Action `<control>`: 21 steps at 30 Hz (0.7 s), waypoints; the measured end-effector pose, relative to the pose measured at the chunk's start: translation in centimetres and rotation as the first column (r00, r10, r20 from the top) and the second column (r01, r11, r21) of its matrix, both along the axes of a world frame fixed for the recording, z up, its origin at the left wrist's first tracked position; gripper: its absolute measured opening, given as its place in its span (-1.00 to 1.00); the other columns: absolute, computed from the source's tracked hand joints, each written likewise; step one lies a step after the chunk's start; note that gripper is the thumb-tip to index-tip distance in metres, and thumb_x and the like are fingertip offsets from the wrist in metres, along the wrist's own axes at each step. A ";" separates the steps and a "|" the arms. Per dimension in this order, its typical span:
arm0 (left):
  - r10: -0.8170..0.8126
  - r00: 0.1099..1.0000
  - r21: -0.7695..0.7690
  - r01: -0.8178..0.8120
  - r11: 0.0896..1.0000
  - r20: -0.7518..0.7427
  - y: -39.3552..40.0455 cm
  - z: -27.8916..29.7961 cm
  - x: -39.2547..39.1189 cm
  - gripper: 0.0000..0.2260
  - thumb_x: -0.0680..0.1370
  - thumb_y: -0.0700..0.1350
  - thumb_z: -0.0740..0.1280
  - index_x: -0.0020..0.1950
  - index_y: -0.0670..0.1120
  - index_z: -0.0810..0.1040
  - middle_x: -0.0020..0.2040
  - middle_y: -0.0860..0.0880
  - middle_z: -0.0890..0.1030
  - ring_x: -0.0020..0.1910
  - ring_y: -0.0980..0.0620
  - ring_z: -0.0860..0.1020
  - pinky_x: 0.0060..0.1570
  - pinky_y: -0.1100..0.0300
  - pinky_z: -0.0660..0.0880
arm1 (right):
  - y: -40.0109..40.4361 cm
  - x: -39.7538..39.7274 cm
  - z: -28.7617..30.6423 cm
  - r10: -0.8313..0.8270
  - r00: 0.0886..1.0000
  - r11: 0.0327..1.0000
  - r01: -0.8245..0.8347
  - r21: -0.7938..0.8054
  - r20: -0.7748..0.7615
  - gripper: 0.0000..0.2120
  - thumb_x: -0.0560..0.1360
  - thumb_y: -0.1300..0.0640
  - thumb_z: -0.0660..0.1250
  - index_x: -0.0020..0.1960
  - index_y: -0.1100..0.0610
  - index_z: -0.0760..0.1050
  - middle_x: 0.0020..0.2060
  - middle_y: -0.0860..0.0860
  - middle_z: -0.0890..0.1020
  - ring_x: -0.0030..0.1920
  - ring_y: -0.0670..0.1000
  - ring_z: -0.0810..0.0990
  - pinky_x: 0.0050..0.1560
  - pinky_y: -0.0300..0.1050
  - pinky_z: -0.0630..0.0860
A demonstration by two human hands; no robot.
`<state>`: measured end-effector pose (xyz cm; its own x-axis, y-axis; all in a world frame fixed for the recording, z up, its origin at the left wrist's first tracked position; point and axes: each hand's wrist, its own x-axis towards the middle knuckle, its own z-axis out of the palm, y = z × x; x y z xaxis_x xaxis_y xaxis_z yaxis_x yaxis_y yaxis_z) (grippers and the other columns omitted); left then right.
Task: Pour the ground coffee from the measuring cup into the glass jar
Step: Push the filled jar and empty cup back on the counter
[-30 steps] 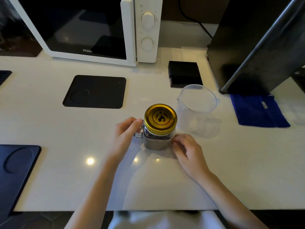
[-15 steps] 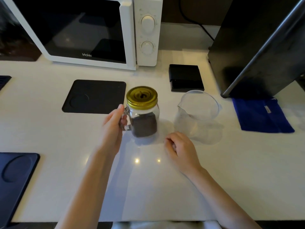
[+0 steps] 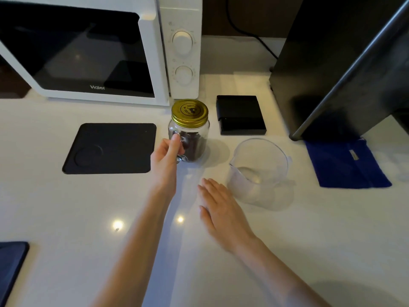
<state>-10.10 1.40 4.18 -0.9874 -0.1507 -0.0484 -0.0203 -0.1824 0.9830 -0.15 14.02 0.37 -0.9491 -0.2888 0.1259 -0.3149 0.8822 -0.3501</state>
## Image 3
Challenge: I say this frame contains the gold metal jar lid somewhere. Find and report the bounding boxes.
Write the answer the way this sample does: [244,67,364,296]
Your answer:
[171,99,209,127]

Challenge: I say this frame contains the grey metal bar handle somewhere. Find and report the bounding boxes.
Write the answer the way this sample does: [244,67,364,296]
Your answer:
[289,0,409,141]

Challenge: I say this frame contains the large black appliance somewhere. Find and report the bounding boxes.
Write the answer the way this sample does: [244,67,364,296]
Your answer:
[269,0,409,142]

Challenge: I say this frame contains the black power cable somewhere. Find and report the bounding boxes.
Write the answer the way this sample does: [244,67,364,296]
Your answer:
[225,0,279,60]

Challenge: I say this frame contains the black square scale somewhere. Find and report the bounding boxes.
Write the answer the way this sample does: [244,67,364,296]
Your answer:
[216,95,267,135]

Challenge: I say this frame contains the black rubber mat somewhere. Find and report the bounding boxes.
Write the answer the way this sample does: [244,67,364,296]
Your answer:
[62,123,157,175]

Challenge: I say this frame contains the person's left forearm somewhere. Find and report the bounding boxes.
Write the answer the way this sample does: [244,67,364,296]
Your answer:
[92,188,178,307]

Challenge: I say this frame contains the white microwave knob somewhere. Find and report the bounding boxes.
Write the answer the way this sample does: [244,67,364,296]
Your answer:
[174,65,194,85]
[172,30,193,55]

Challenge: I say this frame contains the dark blue mat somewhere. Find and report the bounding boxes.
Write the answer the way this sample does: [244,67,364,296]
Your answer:
[0,241,30,307]

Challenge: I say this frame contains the blue cloth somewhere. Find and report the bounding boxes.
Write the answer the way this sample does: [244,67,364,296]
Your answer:
[304,138,392,189]

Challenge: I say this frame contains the clear plastic pitcher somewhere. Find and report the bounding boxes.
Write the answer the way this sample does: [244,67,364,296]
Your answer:
[227,138,295,211]

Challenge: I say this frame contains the dark coffee beans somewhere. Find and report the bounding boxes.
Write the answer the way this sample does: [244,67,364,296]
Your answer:
[179,131,206,162]

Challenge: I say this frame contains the person's right hand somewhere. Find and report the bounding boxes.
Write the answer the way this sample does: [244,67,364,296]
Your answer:
[197,178,260,254]

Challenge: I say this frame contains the glass jar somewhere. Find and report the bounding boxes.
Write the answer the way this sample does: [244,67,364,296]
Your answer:
[168,100,211,164]

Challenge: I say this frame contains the white microwave oven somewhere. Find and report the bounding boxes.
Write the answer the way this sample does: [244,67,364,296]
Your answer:
[0,0,203,107]

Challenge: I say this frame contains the person's right forearm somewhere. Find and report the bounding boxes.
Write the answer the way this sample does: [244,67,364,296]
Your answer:
[229,236,331,307]

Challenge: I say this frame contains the person's left hand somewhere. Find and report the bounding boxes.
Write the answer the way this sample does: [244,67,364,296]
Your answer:
[150,134,186,195]

